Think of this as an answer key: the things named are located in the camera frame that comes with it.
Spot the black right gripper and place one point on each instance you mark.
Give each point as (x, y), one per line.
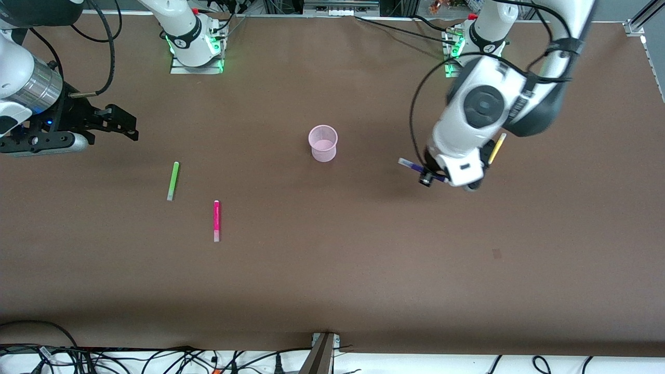
(74, 115)

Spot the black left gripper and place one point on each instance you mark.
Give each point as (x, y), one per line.
(430, 159)

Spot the purple marker pen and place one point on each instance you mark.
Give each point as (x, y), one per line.
(410, 165)

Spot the pink marker pen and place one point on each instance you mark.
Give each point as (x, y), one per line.
(216, 218)

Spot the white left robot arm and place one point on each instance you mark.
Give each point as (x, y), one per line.
(483, 104)

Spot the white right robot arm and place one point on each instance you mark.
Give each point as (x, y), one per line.
(184, 26)

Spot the pink mesh pen holder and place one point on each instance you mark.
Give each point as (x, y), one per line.
(323, 150)

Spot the yellow marker pen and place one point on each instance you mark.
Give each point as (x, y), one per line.
(500, 143)

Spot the green marker pen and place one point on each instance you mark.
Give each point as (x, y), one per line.
(173, 179)

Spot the small orange object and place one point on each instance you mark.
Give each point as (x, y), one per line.
(438, 6)

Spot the grey metal rack shelf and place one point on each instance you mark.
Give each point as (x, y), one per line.
(340, 6)

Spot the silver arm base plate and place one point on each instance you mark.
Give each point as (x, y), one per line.
(450, 74)
(179, 70)

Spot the aluminium frame profile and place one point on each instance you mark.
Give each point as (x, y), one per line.
(636, 26)

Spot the aluminium bracket at table edge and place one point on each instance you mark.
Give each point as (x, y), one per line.
(321, 356)

